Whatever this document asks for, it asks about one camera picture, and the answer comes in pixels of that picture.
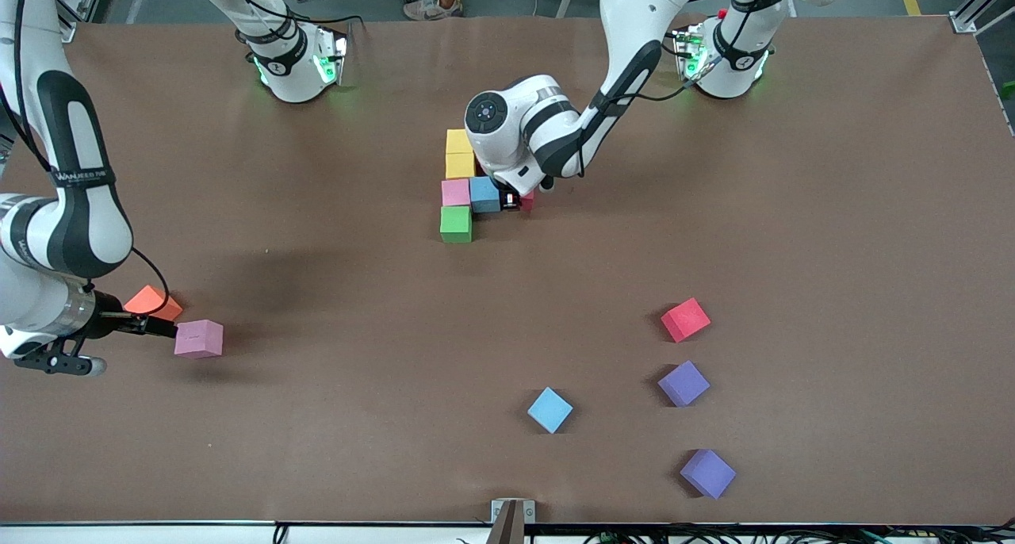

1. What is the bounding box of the blue foam block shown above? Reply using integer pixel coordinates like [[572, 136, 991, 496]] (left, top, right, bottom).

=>
[[527, 386, 574, 435], [469, 176, 501, 214]]

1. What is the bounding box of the green foam block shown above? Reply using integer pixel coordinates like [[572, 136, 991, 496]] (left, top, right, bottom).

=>
[[440, 205, 473, 244]]

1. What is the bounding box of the purple foam block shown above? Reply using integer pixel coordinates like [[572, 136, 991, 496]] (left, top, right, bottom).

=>
[[680, 448, 737, 500], [657, 360, 711, 408]]

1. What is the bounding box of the orange foam block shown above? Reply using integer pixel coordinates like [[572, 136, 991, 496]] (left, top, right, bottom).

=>
[[124, 285, 183, 323]]

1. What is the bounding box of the brown table cover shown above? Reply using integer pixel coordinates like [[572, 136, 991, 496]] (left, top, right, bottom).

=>
[[0, 14, 1015, 527]]

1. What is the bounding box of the white sneaker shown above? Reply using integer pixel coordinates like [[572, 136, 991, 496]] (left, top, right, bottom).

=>
[[403, 0, 463, 20]]

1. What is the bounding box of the black arm base cable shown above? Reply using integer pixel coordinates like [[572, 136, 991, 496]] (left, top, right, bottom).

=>
[[214, 0, 367, 41]]

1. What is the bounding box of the aluminium frame post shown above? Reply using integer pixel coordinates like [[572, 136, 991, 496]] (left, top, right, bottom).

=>
[[950, 0, 1015, 36], [57, 0, 109, 44]]

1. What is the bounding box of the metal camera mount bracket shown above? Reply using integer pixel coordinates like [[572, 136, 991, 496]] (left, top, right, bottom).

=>
[[485, 499, 536, 544]]

